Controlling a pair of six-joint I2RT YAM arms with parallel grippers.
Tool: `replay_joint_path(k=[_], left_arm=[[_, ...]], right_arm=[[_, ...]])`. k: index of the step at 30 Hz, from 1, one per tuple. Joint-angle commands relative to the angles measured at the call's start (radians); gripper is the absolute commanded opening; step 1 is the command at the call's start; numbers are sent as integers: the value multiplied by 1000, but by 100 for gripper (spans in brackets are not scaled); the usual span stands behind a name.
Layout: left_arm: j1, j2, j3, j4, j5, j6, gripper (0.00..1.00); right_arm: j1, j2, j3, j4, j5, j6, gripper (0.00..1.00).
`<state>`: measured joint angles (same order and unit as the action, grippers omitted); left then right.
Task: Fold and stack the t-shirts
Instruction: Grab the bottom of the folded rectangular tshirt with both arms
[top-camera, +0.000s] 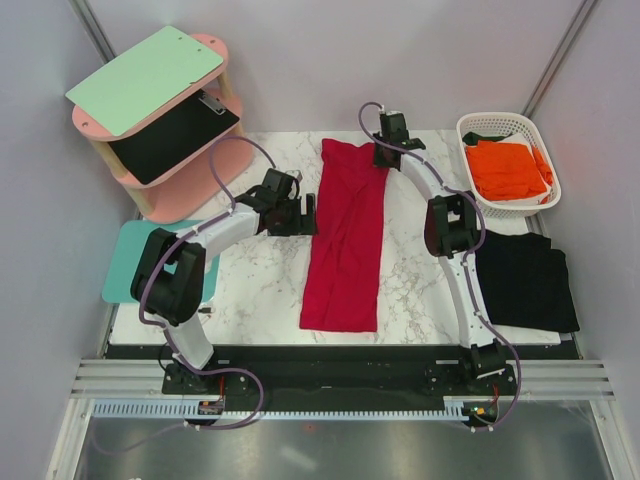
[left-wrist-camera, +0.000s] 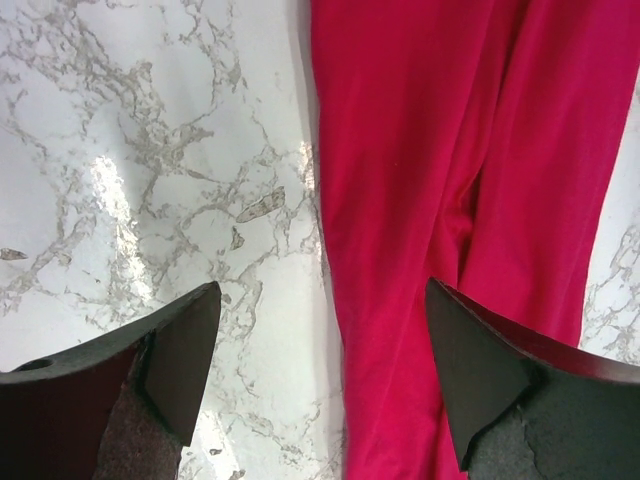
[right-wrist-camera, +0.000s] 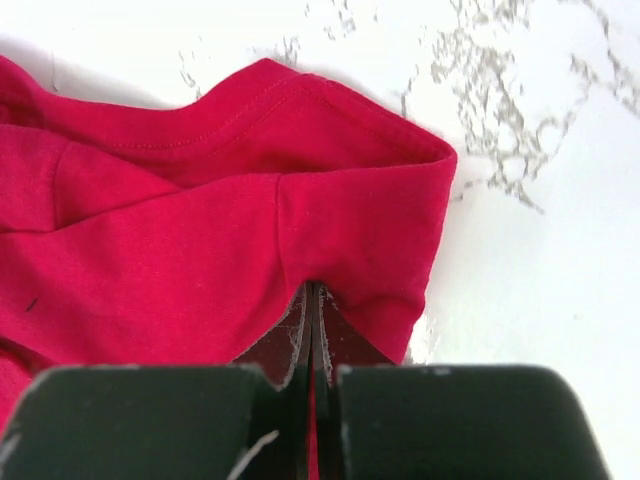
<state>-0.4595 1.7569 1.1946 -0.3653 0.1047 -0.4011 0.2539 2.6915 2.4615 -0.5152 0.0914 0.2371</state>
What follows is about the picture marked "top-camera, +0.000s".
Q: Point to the white cable duct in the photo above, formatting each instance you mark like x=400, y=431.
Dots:
x=198, y=410

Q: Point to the white plastic basket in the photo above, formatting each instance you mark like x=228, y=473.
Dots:
x=511, y=178

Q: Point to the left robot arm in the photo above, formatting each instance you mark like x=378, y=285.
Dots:
x=168, y=282

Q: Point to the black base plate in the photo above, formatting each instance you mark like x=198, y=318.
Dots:
x=341, y=379

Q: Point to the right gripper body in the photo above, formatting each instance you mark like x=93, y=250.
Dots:
x=378, y=155

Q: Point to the mint green board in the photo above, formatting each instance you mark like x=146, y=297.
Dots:
x=125, y=94

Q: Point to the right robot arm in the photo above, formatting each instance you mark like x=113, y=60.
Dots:
x=454, y=230

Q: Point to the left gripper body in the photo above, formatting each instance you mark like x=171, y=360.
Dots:
x=290, y=222

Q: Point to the black t shirt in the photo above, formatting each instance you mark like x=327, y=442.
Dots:
x=525, y=283

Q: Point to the black clipboard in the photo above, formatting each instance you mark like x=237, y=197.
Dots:
x=170, y=139

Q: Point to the red t shirt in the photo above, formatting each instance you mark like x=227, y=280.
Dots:
x=342, y=286

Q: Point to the orange folded t shirt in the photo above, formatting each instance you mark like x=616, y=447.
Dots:
x=505, y=170

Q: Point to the aluminium rail frame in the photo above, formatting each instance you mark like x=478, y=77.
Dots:
x=541, y=380

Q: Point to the dark green garment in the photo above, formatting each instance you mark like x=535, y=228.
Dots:
x=472, y=139

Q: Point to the teal cutting board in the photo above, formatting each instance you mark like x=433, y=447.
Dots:
x=129, y=247

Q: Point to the pink three-tier shelf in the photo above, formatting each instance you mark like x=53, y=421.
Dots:
x=185, y=188

